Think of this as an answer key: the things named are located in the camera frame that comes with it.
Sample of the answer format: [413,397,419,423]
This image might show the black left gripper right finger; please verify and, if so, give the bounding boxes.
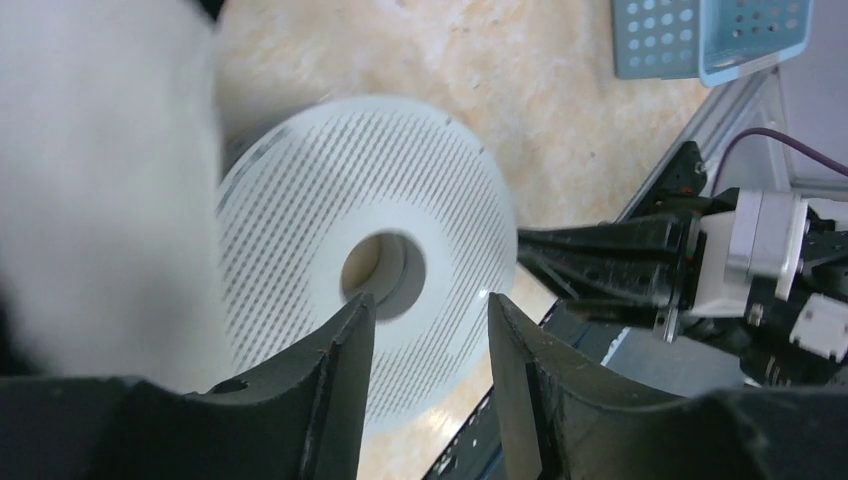
[488,293,847,479]

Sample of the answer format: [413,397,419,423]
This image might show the light blue plastic basket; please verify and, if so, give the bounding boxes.
[611,0,814,87]

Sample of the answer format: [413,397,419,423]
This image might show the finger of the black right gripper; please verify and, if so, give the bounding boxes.
[529,258,683,328]
[518,215,693,272]

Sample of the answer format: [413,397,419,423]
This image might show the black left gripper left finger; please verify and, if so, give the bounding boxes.
[1,294,375,479]

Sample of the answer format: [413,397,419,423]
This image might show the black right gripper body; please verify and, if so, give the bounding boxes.
[655,211,847,386]

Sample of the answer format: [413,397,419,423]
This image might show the grey plastic cable spool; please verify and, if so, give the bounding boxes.
[217,95,517,435]

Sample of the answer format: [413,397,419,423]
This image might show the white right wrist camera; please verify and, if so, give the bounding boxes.
[688,190,808,318]

